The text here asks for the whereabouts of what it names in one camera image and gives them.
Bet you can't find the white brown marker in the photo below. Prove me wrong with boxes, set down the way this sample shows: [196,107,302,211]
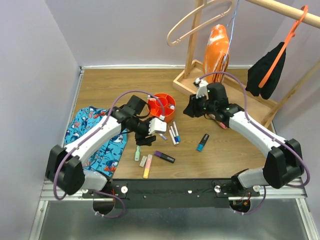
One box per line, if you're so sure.
[168,128,177,146]

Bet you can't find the black garment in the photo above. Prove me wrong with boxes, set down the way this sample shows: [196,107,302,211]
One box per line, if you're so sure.
[245,42,286,100]

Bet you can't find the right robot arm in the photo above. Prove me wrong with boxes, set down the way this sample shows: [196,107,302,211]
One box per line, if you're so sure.
[183,79,305,196]

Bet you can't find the black purple highlighter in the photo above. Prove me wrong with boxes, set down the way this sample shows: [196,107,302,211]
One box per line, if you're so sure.
[154,151,176,164]

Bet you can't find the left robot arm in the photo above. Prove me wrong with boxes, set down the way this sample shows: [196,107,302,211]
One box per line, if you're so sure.
[45,95,167,200]

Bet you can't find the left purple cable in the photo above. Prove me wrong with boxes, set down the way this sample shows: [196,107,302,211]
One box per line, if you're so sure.
[53,90,166,218]

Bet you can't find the orange folded cloth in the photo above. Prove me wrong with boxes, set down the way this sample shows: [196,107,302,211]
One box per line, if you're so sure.
[202,24,230,75]

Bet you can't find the orange plastic hanger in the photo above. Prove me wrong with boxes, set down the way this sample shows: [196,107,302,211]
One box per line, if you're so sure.
[258,5,309,88]

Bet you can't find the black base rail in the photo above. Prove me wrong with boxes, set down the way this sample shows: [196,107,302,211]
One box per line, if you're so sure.
[82,177,261,210]

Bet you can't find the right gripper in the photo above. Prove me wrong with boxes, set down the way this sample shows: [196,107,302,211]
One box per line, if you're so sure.
[182,92,216,118]

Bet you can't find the white dark blue marker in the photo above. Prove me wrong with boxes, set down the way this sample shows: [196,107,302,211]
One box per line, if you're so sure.
[169,126,178,146]

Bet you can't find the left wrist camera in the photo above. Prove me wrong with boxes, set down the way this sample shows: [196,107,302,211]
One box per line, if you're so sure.
[148,117,167,135]

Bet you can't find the white purple marker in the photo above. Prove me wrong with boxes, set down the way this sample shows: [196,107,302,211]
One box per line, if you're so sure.
[158,133,167,141]

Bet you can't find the black blue highlighter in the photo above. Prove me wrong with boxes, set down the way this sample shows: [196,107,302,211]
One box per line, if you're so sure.
[196,133,210,152]

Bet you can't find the pink crayon tube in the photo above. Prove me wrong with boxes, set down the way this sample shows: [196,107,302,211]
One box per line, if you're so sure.
[211,114,228,129]

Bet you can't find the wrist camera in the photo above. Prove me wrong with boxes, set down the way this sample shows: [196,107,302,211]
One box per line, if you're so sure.
[194,78,208,99]
[148,117,167,135]

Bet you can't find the pink yellow highlighter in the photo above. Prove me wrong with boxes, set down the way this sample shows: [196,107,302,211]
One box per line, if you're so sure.
[142,154,153,179]

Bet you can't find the grey eraser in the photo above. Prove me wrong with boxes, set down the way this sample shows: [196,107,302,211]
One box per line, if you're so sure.
[139,155,148,168]

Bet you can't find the blue wire hanger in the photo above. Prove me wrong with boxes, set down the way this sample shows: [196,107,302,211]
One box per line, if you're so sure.
[223,0,240,64]

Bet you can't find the wooden clothes rack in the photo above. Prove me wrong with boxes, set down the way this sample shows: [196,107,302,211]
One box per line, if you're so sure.
[172,0,320,128]

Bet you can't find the orange round desk organizer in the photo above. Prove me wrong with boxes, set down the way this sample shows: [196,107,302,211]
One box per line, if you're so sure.
[147,93,176,123]

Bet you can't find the blue shark print shorts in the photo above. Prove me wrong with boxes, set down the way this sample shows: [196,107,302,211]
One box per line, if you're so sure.
[64,106,128,177]

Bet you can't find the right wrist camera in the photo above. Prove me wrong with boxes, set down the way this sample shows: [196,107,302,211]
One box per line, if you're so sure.
[194,78,208,99]

